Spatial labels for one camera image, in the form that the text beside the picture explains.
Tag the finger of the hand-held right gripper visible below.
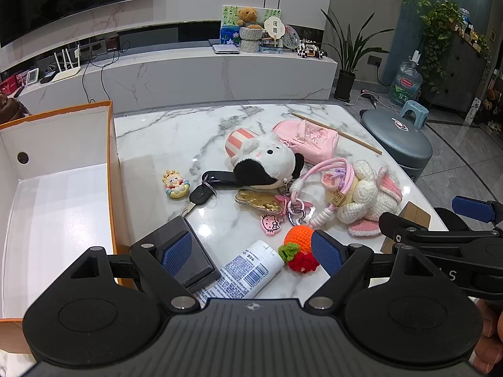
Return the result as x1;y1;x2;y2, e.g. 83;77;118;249
378;212;503;245
451;195;503;225

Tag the thin wooden stick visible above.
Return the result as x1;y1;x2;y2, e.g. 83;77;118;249
291;112;383;155

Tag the hair dryer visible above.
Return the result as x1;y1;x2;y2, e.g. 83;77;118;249
359;88;380;109

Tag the orange white cardboard box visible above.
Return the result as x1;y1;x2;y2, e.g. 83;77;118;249
0;101;133;355

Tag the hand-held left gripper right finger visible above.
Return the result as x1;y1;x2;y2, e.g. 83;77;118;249
304;230;433;313

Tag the black wallet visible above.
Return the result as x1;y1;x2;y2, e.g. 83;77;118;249
130;217;221;293

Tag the pink fabric pouch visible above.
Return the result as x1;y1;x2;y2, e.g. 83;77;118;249
272;119;340;165

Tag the brown teddy bear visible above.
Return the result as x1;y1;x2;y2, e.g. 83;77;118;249
235;7;260;28

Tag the orange red crochet fruit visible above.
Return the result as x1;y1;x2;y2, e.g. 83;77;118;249
278;225;321;274

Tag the trailing ivy plant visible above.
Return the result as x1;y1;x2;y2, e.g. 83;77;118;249
412;0;469;96

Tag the grey round ottoman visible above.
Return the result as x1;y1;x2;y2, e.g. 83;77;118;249
360;109;433;183

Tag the white black plush toy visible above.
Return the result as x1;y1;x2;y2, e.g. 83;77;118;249
230;131;306;190

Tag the teddy bear in basket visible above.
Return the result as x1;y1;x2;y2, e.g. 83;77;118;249
238;25;264;53

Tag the pink lanyard keychain with charms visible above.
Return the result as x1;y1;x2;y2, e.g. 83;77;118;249
235;157;357;237

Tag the black car key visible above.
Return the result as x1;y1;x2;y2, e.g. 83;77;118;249
180;186;218;218

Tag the green blue painting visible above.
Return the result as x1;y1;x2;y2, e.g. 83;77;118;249
219;5;283;46

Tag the white printed tube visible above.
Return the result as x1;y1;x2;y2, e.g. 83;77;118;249
192;239;285;309

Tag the black cable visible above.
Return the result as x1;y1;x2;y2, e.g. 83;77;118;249
80;49;95;105
88;39;132;105

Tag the white marble television cabinet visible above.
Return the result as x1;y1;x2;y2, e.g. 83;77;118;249
18;21;339;115

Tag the white router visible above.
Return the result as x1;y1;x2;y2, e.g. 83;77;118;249
53;45;83;83

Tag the black white checkered toy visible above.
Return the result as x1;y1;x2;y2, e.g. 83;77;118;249
296;39;329;61

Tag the person's right hand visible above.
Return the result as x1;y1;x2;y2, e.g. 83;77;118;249
469;298;503;376

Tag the white pink crochet bunny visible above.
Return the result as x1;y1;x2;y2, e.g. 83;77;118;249
320;160;404;238

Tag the brown cardboard piece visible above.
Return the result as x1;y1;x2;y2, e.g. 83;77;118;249
380;201;433;254

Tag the grey side cabinet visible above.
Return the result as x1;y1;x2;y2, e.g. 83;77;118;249
417;30;493;115

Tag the potted long-leaf plant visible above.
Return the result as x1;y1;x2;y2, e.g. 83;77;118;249
320;8;394;101

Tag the black key fob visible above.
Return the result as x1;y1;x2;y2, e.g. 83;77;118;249
201;170;243;188

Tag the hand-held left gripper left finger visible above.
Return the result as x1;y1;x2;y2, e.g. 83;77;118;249
71;230;202;313

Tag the patterned round hand fan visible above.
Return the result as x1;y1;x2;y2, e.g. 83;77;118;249
283;25;301;50

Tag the white round hand fan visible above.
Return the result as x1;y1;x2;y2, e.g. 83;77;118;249
262;16;288;44

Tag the large water bottle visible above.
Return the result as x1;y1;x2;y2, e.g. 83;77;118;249
389;52;424;106

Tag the small cartoon figurine magnet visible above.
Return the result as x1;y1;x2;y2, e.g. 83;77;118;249
162;170;191;201

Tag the grey laptop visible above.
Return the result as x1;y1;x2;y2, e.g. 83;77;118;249
210;42;240;55

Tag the blue plastic stool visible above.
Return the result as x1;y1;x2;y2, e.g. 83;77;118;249
398;100;430;128

